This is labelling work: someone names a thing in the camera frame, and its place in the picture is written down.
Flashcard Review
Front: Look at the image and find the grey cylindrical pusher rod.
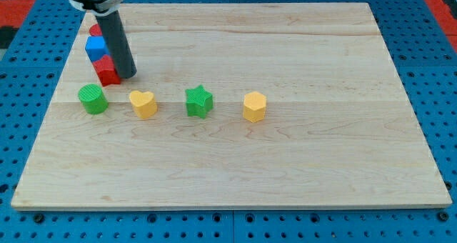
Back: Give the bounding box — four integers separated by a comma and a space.
96, 11, 137, 79

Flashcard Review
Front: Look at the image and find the green star block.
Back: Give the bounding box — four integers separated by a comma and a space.
185, 85, 214, 119

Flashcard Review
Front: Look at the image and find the red block back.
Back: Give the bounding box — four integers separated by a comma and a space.
89, 24, 103, 36

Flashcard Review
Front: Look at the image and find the red block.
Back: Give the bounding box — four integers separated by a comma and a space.
89, 24, 103, 36
92, 54, 121, 86

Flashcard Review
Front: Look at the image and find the blue block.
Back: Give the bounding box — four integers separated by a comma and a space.
85, 36, 109, 62

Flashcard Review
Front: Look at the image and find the red block front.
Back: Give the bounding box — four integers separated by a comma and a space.
92, 54, 121, 86

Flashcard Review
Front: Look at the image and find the green cylinder block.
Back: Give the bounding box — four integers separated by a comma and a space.
78, 84, 109, 114

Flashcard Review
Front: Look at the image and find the yellow heart block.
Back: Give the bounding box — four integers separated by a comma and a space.
129, 90, 158, 119

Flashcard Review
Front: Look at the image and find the wooden board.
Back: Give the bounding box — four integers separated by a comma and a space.
11, 3, 452, 211

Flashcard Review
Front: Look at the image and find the yellow hexagon block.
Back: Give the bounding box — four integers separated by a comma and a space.
243, 91, 267, 123

